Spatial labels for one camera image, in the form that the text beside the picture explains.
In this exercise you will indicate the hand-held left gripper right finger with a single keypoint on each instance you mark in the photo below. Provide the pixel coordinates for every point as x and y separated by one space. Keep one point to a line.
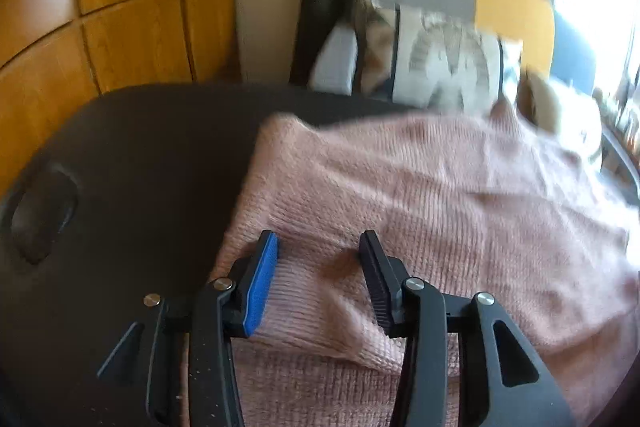
377 287

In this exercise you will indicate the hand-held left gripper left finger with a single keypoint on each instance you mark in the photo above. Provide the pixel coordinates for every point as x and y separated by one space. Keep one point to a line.
260 287

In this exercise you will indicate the pink knit sweater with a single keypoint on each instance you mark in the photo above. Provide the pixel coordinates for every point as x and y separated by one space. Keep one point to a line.
425 187

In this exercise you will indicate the beige deer print cushion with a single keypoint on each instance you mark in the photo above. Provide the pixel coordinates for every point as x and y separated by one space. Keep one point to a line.
560 112

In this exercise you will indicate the tiger print cushion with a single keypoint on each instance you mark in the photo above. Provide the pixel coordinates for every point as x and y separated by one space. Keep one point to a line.
450 62

